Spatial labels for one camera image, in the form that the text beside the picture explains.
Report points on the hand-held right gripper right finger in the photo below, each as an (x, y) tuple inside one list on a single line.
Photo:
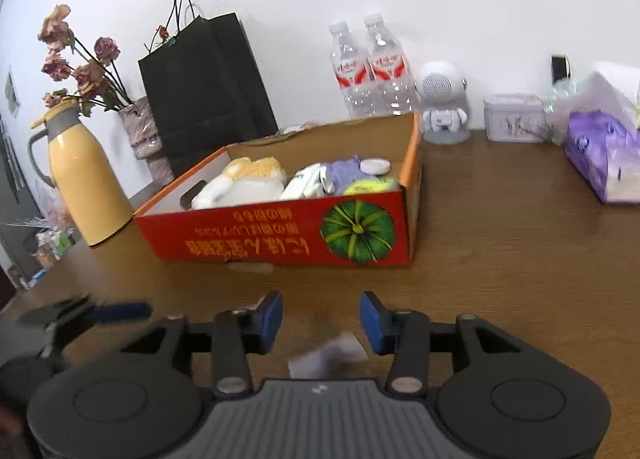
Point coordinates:
[(372, 321)]

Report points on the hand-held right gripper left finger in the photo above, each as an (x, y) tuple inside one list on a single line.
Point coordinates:
[(270, 321)]

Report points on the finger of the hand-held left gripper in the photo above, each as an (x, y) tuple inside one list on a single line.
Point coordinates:
[(122, 311)]

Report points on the red cardboard box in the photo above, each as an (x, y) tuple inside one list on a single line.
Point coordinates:
[(250, 244)]

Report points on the cluttered storage rack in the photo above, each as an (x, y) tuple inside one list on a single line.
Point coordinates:
[(47, 249)]

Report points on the pale pink plastic wrap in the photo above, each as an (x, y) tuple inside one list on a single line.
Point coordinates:
[(55, 204)]

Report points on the yellow thermos jug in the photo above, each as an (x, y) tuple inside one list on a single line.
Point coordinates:
[(85, 179)]

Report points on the white plastic packet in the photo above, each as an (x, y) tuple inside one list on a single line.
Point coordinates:
[(305, 181)]

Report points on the purple cloth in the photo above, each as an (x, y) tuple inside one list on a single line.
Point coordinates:
[(345, 171)]

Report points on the yellow and white plush toy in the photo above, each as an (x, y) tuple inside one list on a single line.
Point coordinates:
[(260, 166)]

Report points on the white round lid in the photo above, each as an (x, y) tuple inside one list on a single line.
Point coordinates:
[(375, 166)]

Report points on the dark grey cabinet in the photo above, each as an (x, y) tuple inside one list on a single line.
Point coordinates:
[(15, 189)]

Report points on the pink ceramic vase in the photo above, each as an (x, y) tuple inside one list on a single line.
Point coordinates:
[(142, 134)]

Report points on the flat white packet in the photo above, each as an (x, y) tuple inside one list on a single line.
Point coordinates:
[(297, 129)]

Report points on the black paper bag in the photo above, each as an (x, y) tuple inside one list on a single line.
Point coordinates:
[(190, 99), (250, 89)]

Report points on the dried rose bouquet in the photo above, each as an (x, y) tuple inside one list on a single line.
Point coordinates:
[(87, 74)]

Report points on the white robot speaker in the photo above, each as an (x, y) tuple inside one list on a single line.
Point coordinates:
[(440, 84)]

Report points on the white tin box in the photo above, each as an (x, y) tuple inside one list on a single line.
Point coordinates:
[(515, 119)]

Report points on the clear water bottle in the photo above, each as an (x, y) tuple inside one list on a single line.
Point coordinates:
[(350, 74), (390, 69)]

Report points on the purple tissue pack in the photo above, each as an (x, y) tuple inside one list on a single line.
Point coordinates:
[(600, 159)]

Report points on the dried rosebud twig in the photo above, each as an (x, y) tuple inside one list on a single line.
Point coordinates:
[(162, 31)]

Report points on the clear plastic bag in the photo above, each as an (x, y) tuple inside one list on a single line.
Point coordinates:
[(565, 104)]

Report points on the wall picture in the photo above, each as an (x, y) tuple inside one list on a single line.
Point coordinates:
[(12, 94)]

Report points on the black wall plate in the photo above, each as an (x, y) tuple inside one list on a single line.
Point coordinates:
[(560, 68)]

